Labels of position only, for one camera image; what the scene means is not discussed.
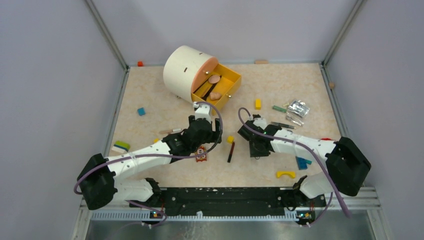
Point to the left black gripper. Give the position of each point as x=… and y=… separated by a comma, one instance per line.
x=215, y=136

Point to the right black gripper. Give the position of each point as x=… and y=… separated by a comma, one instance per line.
x=255, y=153

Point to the beige makeup sponge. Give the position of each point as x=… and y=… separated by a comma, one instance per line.
x=215, y=96

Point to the black makeup brush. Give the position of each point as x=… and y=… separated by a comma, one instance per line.
x=206, y=95

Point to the thin black stick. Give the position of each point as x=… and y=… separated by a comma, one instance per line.
x=201, y=85

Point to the pink round powder puff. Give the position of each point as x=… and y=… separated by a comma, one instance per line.
x=213, y=79

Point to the nude concealer tube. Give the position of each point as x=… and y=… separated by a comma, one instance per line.
x=170, y=131

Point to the cream round drawer organizer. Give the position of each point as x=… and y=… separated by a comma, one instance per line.
x=186, y=68

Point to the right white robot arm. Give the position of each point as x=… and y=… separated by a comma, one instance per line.
x=344, y=167

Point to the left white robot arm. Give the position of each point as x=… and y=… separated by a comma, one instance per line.
x=104, y=180

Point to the small yellow cube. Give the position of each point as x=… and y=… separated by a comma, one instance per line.
x=230, y=139

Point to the dark red lip gloss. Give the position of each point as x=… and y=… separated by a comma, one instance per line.
x=231, y=152

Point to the red owl number toy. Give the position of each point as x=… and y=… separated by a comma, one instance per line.
x=201, y=154

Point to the yellow rectangular block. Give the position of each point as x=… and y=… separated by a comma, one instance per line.
x=258, y=104

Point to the yellow arch block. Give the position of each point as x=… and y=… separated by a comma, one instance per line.
x=290, y=174

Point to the clear plastic wrapper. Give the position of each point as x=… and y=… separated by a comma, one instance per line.
x=296, y=112

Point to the blue lego brick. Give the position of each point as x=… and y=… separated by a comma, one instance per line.
x=302, y=163

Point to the teal block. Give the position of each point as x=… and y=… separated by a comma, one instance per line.
x=308, y=162

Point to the small blue block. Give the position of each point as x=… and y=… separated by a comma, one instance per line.
x=141, y=111

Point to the green white blue lego stack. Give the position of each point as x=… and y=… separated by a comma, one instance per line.
x=120, y=147

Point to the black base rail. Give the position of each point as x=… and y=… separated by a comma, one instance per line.
x=232, y=201

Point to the wooden peg at wall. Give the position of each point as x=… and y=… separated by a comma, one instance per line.
x=261, y=62

